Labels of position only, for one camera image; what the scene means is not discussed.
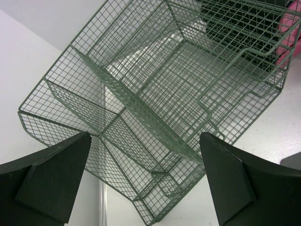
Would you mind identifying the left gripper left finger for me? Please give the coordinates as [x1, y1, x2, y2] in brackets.
[0, 132, 92, 224]

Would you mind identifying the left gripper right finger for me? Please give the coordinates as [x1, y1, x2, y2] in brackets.
[199, 132, 301, 226]

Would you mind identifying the pink drawer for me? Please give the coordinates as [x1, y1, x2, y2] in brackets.
[276, 27, 301, 68]
[278, 0, 301, 32]

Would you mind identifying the pink top drawer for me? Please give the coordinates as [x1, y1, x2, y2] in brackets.
[278, 0, 301, 32]

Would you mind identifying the black clipboard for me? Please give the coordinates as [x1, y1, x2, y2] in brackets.
[280, 152, 301, 170]

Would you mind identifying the black drawer cabinet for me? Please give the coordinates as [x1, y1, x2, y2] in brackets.
[199, 0, 290, 71]

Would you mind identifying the green wire mesh organizer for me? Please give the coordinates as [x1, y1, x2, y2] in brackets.
[18, 0, 301, 226]

